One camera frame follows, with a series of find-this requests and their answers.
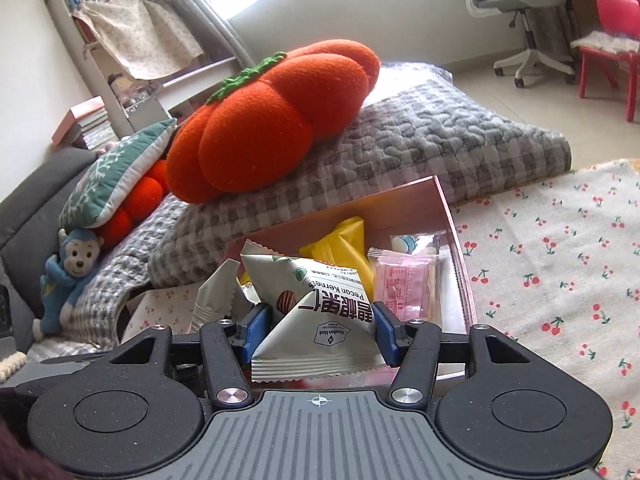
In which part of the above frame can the large yellow snack packet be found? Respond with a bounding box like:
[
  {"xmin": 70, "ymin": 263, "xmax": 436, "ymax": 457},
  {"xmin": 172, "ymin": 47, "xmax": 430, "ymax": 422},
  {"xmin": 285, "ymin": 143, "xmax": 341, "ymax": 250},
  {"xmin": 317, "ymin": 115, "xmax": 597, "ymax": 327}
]
[{"xmin": 299, "ymin": 216, "xmax": 376, "ymax": 306}]

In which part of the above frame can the white bookshelf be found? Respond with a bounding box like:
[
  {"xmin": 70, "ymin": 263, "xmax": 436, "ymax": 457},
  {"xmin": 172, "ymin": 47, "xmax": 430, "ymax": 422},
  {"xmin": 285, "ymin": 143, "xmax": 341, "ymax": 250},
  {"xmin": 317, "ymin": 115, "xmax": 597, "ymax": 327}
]
[{"xmin": 45, "ymin": 0, "xmax": 241, "ymax": 136}]

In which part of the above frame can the dark grey sofa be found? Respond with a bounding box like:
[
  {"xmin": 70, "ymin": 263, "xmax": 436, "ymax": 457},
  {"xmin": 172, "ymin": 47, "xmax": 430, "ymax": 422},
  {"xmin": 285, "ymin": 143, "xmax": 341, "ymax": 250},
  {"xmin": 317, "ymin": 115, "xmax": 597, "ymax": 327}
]
[{"xmin": 0, "ymin": 147, "xmax": 103, "ymax": 361}]

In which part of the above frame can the cream knit cloth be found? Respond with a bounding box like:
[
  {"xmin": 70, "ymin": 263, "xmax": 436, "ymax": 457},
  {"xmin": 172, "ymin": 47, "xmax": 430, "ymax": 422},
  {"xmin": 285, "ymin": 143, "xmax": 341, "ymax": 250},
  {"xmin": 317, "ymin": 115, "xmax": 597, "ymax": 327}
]
[{"xmin": 0, "ymin": 352, "xmax": 26, "ymax": 381}]

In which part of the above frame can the grey curtain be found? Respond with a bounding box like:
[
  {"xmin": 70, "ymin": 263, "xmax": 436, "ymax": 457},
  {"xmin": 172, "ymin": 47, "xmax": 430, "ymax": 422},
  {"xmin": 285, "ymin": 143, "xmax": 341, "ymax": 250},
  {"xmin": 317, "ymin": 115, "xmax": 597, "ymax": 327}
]
[{"xmin": 150, "ymin": 0, "xmax": 256, "ymax": 63}]

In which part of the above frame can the green white patterned pillow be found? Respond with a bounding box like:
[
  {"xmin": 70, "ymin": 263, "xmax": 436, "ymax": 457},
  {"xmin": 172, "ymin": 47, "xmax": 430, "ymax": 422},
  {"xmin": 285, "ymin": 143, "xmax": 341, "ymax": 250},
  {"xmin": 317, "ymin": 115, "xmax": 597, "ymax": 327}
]
[{"xmin": 59, "ymin": 119, "xmax": 178, "ymax": 231}]

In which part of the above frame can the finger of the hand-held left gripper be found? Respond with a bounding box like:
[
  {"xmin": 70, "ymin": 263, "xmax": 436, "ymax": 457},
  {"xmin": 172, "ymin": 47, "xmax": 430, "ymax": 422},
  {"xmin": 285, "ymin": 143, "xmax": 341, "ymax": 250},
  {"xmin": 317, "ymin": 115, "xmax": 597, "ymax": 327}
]
[
  {"xmin": 171, "ymin": 342, "xmax": 205, "ymax": 387},
  {"xmin": 0, "ymin": 354, "xmax": 113, "ymax": 401}
]

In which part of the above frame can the pink cardboard box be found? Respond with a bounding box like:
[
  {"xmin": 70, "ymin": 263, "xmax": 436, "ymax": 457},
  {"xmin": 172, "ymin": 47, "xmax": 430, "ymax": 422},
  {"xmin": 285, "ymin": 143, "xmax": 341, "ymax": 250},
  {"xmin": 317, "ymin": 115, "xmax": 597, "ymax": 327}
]
[{"xmin": 222, "ymin": 175, "xmax": 478, "ymax": 391}]

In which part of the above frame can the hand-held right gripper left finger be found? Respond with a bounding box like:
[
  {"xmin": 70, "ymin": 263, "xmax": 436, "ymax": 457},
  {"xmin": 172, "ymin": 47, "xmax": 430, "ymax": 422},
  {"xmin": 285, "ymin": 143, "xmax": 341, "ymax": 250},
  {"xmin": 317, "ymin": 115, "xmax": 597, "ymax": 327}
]
[{"xmin": 102, "ymin": 302, "xmax": 274, "ymax": 409}]

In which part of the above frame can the blue monkey plush toy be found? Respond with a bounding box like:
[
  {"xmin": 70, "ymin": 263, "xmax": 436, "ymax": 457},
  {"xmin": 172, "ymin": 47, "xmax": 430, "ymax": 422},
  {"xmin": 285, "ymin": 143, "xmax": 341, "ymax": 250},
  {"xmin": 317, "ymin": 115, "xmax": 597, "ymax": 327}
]
[{"xmin": 32, "ymin": 228, "xmax": 106, "ymax": 336}]

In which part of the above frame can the grey office chair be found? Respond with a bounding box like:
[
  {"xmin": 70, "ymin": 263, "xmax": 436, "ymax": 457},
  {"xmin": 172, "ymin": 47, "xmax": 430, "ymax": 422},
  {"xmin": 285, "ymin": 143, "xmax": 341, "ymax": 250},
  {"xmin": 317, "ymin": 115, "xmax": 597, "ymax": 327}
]
[{"xmin": 450, "ymin": 0, "xmax": 576, "ymax": 88}]

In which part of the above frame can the large orange pumpkin cushion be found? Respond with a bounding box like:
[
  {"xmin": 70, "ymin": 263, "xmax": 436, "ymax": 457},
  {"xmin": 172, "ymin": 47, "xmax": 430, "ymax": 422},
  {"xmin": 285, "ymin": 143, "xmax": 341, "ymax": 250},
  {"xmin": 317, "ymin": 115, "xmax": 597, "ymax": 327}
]
[{"xmin": 165, "ymin": 39, "xmax": 381, "ymax": 206}]

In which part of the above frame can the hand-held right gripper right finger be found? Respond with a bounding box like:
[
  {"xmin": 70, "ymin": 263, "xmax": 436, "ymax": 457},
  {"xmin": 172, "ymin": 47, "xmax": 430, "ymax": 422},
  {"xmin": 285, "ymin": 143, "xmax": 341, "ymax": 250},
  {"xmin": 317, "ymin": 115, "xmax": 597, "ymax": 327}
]
[{"xmin": 372, "ymin": 301, "xmax": 538, "ymax": 406}]

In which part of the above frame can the grey checked quilted cushion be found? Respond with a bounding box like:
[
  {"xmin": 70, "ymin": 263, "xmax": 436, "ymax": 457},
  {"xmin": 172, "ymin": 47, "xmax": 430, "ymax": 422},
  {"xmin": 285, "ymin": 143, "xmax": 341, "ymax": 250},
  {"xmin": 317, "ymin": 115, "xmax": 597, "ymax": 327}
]
[{"xmin": 150, "ymin": 62, "xmax": 573, "ymax": 286}]

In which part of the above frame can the white triangular snack packet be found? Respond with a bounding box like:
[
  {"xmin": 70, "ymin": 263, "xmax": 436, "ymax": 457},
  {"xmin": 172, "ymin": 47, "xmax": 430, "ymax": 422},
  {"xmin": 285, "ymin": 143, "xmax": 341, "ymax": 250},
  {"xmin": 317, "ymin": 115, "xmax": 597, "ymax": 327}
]
[
  {"xmin": 192, "ymin": 258, "xmax": 261, "ymax": 333},
  {"xmin": 241, "ymin": 240, "xmax": 388, "ymax": 385}
]

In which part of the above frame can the floral shelf cloth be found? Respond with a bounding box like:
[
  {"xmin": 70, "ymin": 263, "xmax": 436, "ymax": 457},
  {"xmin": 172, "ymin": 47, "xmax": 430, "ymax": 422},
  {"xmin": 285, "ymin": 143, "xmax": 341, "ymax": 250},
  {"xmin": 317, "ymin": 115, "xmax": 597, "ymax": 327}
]
[{"xmin": 72, "ymin": 0, "xmax": 206, "ymax": 81}]

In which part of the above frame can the small orange pumpkin cushion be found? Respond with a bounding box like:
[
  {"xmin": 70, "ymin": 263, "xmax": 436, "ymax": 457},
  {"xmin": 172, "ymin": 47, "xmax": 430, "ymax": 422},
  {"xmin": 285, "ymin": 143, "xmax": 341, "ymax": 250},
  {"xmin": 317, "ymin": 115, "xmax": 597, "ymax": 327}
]
[{"xmin": 97, "ymin": 160, "xmax": 171, "ymax": 248}]

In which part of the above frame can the dark maroon clothing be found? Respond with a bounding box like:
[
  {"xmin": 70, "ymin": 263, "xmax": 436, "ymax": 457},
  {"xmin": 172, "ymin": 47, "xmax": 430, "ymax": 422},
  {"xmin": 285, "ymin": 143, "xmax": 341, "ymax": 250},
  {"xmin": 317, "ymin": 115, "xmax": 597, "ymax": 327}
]
[{"xmin": 0, "ymin": 407, "xmax": 71, "ymax": 480}]

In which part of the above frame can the clear white blue snack packet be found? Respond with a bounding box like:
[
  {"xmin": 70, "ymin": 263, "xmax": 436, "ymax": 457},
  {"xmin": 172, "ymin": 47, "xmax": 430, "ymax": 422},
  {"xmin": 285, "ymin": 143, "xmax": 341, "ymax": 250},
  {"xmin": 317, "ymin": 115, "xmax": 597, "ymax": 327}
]
[{"xmin": 390, "ymin": 232, "xmax": 448, "ymax": 256}]

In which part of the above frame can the red plastic chair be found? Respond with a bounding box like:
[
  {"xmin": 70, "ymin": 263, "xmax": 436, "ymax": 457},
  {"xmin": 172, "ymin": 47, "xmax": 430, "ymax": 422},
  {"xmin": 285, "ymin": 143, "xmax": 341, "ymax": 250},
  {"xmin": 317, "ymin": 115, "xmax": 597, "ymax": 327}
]
[{"xmin": 579, "ymin": 0, "xmax": 640, "ymax": 122}]

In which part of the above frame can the pink snack packet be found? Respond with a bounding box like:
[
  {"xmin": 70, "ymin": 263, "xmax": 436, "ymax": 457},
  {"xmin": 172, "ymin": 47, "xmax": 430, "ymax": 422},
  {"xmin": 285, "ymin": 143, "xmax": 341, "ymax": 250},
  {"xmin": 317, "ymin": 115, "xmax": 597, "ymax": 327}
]
[{"xmin": 367, "ymin": 247, "xmax": 448, "ymax": 328}]

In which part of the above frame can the stack of books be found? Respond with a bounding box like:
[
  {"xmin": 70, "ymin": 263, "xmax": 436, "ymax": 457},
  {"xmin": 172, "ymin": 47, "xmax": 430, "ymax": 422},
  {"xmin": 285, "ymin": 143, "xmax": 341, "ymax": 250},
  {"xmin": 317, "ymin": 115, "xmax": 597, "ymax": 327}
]
[{"xmin": 52, "ymin": 96, "xmax": 118, "ymax": 153}]

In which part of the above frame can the grey checked blanket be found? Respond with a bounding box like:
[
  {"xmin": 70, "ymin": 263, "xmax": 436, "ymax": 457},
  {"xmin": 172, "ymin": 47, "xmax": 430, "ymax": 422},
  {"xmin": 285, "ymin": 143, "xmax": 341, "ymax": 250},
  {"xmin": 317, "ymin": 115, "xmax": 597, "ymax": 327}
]
[{"xmin": 25, "ymin": 192, "xmax": 201, "ymax": 361}]

